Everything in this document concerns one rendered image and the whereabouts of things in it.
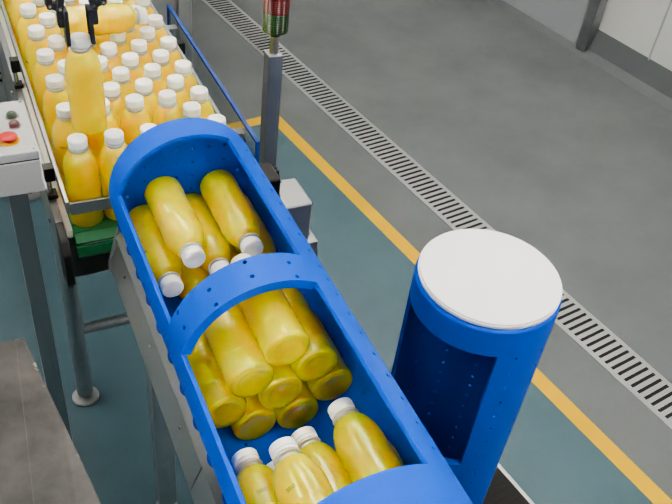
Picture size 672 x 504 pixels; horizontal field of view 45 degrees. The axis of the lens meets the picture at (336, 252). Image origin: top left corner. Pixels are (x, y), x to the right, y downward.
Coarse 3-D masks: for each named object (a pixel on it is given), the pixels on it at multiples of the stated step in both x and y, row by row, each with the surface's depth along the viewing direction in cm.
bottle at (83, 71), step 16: (80, 64) 156; (96, 64) 158; (80, 80) 157; (96, 80) 159; (80, 96) 159; (96, 96) 161; (80, 112) 162; (96, 112) 163; (80, 128) 164; (96, 128) 165
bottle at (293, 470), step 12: (276, 456) 107; (288, 456) 106; (300, 456) 105; (276, 468) 105; (288, 468) 104; (300, 468) 103; (312, 468) 104; (276, 480) 104; (288, 480) 102; (300, 480) 102; (312, 480) 102; (324, 480) 103; (276, 492) 103; (288, 492) 102; (300, 492) 101; (312, 492) 101; (324, 492) 101
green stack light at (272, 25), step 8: (264, 16) 191; (272, 16) 189; (280, 16) 190; (288, 16) 192; (264, 24) 192; (272, 24) 191; (280, 24) 191; (288, 24) 193; (272, 32) 192; (280, 32) 192
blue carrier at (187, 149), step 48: (144, 144) 143; (192, 144) 151; (240, 144) 149; (192, 192) 158; (288, 240) 128; (144, 288) 134; (240, 288) 116; (336, 288) 126; (192, 336) 116; (336, 336) 134; (192, 384) 114; (384, 384) 107; (288, 432) 130; (384, 432) 122; (384, 480) 93; (432, 480) 95
